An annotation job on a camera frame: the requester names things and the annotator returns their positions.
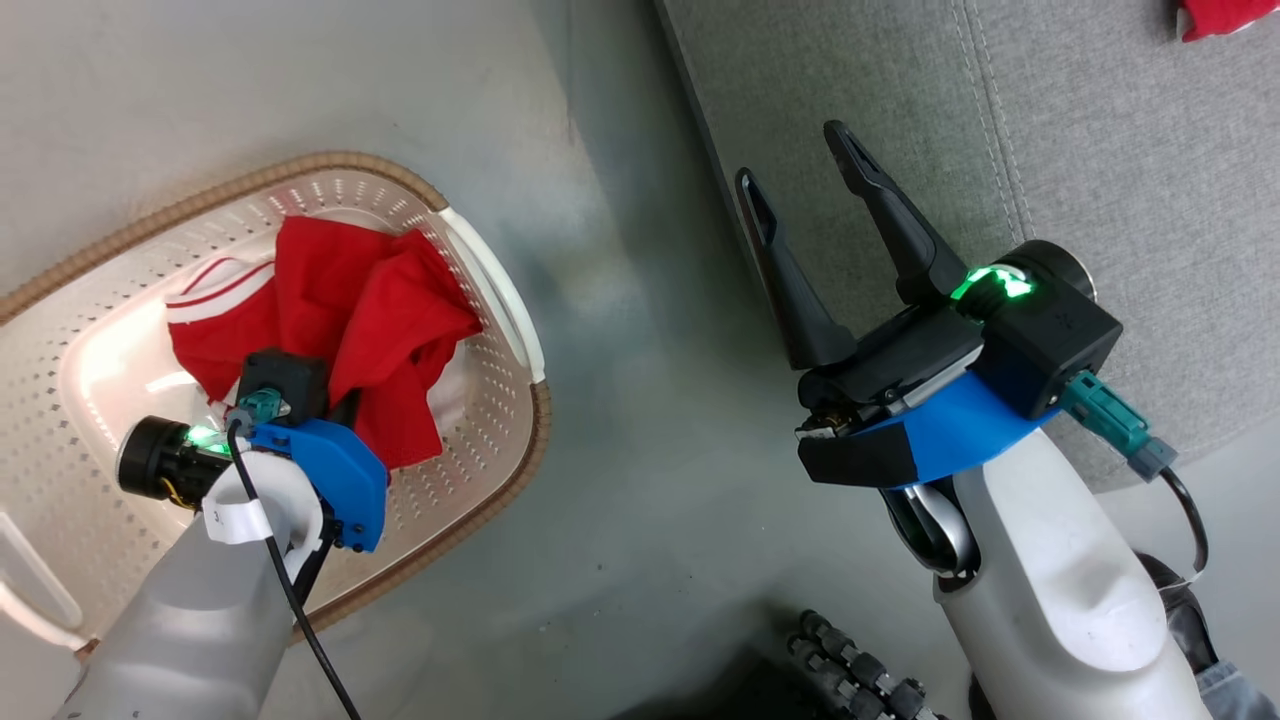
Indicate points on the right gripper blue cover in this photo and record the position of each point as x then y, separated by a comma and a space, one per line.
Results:
930, 435

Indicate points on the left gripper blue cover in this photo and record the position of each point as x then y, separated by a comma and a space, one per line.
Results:
345, 480

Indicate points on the plain red garment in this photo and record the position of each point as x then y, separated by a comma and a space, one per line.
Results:
380, 310

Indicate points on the red garment with white band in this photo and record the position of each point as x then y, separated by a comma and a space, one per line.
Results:
1220, 15

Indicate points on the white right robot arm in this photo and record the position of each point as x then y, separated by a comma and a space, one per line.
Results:
1060, 600

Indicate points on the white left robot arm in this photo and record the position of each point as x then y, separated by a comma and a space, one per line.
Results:
190, 640

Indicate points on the grey fabric sofa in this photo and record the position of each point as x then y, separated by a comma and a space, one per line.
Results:
1100, 180

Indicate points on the black cylinder on left gripper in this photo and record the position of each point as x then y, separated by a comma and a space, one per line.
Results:
160, 462

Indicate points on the black cylinder on gripper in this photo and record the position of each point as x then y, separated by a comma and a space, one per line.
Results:
160, 462
1045, 265

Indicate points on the red garment striped white trim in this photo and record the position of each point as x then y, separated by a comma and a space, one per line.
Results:
225, 335

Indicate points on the black cylinder on right gripper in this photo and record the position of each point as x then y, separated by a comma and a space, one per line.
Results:
1045, 265

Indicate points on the white perforated laundry basket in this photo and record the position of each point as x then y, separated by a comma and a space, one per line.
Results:
110, 320

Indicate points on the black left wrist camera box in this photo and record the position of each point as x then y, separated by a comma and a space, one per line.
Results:
290, 382

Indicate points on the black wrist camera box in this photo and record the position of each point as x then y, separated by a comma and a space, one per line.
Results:
290, 382
1055, 345

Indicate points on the teal left camera connector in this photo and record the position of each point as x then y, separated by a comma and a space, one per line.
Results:
258, 407

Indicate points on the teal camera connector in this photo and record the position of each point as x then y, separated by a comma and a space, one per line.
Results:
258, 407
1115, 420

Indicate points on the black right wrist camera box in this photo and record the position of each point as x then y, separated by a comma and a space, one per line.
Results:
1055, 345

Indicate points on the teal right camera connector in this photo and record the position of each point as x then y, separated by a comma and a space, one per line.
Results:
1115, 420

